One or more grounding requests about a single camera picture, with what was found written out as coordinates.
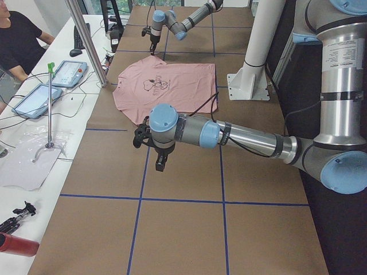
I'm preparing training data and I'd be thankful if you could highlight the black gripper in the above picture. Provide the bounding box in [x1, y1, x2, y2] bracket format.
[150, 30, 159, 55]
[153, 140, 175, 172]

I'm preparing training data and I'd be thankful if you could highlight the pink Snoopy t-shirt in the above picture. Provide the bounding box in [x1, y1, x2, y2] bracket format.
[112, 56, 217, 124]

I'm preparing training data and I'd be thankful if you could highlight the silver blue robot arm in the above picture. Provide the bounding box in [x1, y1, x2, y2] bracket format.
[142, 0, 223, 56]
[143, 1, 366, 194]

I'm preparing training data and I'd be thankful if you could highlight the black keyboard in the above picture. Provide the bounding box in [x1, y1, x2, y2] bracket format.
[73, 26, 85, 50]

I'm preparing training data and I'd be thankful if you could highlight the black computer mouse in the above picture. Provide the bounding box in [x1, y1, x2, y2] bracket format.
[69, 49, 83, 57]

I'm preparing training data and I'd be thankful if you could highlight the far blue teach pendant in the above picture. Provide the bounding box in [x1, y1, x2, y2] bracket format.
[52, 60, 88, 88]

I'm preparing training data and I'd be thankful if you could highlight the blue teach pendant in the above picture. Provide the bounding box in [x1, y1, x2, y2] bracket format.
[52, 60, 88, 88]
[11, 84, 49, 119]

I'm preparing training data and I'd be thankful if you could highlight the metal reacher grabber stick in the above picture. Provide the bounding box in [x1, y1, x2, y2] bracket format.
[32, 62, 64, 163]

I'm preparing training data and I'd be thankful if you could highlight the person in black shirt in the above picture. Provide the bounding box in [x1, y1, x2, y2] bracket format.
[1, 1, 54, 82]

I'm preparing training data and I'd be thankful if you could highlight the near blue teach pendant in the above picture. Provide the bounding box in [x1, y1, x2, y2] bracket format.
[11, 84, 49, 119]

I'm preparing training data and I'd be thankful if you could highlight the clear plastic bag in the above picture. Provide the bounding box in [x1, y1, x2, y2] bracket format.
[1, 126, 72, 191]

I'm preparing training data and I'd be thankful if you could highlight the black folded mini tripod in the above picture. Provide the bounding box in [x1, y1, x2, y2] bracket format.
[1, 201, 36, 234]

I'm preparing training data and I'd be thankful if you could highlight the red cylinder bottle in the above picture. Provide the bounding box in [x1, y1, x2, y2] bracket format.
[1, 233, 40, 257]

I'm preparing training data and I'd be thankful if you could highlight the aluminium frame post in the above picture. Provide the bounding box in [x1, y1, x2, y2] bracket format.
[65, 0, 107, 87]

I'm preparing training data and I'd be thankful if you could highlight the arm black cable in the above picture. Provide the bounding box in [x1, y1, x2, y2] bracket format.
[188, 91, 325, 158]

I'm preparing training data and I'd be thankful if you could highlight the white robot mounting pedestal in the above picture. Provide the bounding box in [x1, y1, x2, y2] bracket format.
[227, 1, 276, 101]

